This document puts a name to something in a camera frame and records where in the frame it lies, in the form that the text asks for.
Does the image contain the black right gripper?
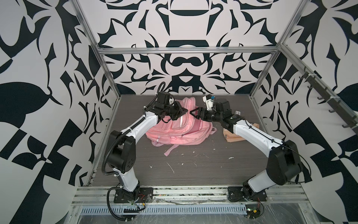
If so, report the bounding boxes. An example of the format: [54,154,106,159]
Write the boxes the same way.
[190,107,224,124]

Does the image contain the pink student backpack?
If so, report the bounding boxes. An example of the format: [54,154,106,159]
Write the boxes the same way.
[145,97,217,156]

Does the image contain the peach pencil pouch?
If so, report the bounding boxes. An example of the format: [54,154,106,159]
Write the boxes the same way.
[222,120,260,144]

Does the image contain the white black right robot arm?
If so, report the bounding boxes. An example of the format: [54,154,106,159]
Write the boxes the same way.
[190,95,304,202]

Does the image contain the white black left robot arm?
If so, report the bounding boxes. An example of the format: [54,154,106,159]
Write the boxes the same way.
[101,91,188,202]

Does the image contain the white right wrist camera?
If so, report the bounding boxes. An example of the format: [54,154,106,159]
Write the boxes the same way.
[203,94,216,111]

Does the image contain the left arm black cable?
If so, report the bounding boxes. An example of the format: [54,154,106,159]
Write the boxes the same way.
[106,186,146,222]

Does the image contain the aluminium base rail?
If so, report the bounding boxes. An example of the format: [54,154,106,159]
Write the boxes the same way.
[71,184,309,215]

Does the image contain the black wall hook rail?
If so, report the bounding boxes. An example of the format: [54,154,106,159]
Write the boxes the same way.
[300,67,358,135]

